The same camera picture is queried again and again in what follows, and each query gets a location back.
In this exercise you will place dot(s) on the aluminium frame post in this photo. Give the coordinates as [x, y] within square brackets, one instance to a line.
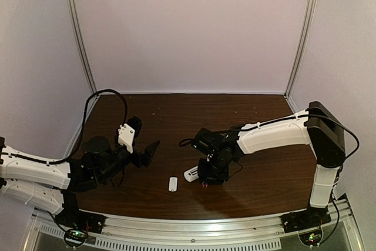
[81, 45]
[302, 42]

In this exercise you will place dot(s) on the right aluminium frame post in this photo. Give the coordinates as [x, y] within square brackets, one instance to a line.
[302, 42]

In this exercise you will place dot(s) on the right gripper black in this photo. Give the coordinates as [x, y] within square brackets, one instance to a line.
[204, 177]

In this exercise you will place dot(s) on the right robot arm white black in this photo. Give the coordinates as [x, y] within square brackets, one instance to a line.
[315, 127]

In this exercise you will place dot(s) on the white remote control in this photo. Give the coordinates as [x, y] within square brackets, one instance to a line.
[191, 174]

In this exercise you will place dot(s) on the front aluminium rail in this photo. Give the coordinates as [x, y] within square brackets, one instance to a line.
[248, 233]

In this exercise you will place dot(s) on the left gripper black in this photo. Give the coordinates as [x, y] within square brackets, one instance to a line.
[145, 159]

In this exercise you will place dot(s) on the circuit board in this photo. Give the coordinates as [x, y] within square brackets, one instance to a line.
[75, 238]
[311, 238]

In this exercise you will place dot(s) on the white battery cover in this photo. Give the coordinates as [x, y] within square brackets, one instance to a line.
[173, 184]

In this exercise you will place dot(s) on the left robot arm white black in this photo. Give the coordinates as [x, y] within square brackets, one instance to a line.
[52, 185]

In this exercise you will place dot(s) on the left aluminium frame post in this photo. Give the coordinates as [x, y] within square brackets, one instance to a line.
[81, 45]

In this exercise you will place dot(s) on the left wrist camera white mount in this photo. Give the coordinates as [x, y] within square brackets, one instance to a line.
[127, 133]

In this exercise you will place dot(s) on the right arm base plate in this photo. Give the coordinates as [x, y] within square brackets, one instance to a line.
[305, 219]

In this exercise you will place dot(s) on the left circuit board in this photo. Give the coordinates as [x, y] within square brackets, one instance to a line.
[75, 238]

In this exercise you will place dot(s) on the right circuit board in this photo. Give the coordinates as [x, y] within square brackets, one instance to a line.
[311, 238]

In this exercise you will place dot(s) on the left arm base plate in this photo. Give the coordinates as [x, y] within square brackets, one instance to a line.
[85, 221]

